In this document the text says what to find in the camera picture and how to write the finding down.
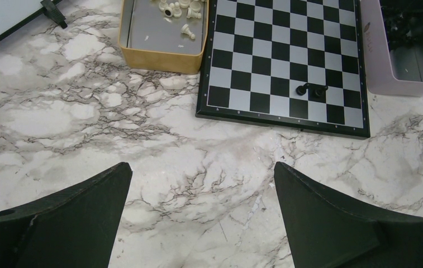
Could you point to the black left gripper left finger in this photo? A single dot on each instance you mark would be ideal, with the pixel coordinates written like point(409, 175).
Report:
point(74, 227)

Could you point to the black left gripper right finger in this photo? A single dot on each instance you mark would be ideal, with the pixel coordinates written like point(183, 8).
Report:
point(327, 228)

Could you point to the black chess rook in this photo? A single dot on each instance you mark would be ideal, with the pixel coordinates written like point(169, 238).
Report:
point(318, 91)

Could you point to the black chess pawn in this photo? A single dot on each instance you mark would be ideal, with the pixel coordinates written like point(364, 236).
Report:
point(302, 89)

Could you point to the pile of black chess pieces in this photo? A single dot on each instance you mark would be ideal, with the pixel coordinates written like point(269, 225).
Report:
point(397, 18)

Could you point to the white chess pawn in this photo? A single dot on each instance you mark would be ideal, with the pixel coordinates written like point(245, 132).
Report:
point(187, 31)

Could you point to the white chess piece black base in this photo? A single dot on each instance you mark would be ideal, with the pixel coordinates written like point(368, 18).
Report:
point(168, 10)

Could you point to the pile of white chess pieces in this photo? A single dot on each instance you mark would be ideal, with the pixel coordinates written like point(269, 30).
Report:
point(187, 8)

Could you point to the black and silver chessboard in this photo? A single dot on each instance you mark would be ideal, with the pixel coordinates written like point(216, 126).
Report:
point(258, 52)

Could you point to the pink tin box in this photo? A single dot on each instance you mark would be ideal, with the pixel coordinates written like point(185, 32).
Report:
point(397, 72)

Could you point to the small whiteboard with stand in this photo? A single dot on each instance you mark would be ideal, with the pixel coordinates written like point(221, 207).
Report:
point(15, 14)

